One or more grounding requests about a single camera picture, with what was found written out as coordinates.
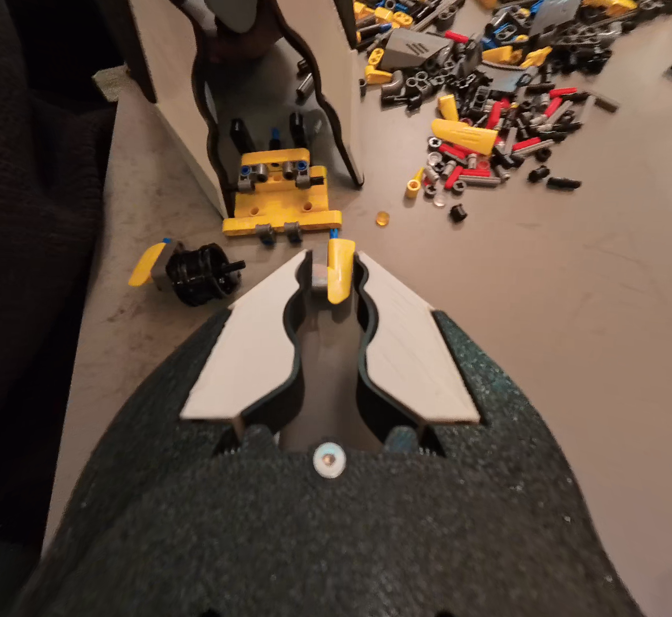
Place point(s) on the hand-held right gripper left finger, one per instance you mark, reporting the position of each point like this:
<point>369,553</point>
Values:
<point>236,365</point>

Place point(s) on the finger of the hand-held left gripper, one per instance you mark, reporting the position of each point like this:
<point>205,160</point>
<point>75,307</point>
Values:
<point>168,65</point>
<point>320,39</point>

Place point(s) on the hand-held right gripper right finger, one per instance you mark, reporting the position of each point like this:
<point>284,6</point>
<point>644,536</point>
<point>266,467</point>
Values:
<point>414,365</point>

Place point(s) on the black wheel assembly yellow panels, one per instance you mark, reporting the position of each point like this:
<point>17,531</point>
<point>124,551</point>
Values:
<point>197,273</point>

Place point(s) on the yellow panel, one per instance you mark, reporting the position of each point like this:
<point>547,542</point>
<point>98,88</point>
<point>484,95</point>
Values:
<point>338,270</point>

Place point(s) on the yellow toy brick frame assembly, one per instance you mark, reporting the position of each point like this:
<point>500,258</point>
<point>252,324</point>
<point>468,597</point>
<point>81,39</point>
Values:
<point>278,202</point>

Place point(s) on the person's left forearm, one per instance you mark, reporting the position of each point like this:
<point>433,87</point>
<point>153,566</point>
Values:
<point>47,233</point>

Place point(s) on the person's left hand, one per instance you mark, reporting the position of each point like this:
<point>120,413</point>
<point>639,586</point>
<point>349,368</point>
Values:
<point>246,44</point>

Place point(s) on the dark grey tube brick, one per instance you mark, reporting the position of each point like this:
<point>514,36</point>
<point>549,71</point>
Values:
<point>303,85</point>

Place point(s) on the small orange round stud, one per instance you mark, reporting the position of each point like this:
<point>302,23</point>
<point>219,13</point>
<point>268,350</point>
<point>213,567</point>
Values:
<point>383,218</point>

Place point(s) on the pile of toy brick parts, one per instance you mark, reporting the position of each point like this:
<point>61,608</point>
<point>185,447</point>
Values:
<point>498,49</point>

